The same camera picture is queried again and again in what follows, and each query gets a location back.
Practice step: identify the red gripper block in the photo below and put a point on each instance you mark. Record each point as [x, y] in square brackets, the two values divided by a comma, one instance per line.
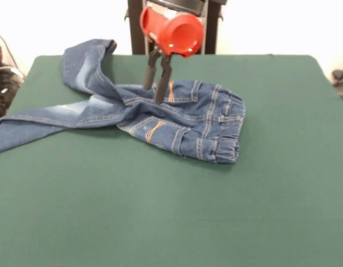
[160, 30]

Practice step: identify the blue denim jeans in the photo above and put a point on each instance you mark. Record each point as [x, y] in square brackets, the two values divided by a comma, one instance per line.
[188, 125]

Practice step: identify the dark green table cloth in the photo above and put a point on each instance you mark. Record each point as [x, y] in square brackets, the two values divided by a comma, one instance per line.
[171, 208]

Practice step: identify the grey chair base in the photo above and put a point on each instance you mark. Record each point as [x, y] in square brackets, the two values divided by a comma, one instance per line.
[338, 74]

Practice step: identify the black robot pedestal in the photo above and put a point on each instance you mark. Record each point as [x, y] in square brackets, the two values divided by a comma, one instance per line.
[135, 41]

